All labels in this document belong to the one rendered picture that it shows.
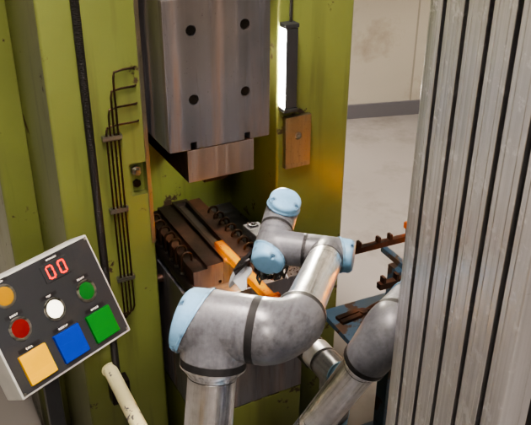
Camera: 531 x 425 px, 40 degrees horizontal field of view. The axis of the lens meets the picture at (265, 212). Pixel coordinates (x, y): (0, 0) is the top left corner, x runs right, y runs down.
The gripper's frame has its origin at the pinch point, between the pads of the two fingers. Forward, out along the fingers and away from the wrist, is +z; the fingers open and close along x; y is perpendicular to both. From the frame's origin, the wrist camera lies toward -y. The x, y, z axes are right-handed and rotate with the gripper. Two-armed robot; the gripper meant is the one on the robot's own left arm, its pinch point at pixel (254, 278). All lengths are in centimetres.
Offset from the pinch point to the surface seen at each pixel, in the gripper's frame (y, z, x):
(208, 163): -33.0, -9.9, -1.8
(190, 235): -36.8, 27.9, -1.4
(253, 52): -46, -36, 12
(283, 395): 8, 67, 20
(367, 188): -154, 190, 186
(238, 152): -33.9, -11.1, 7.4
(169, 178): -66, 34, 2
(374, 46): -282, 185, 261
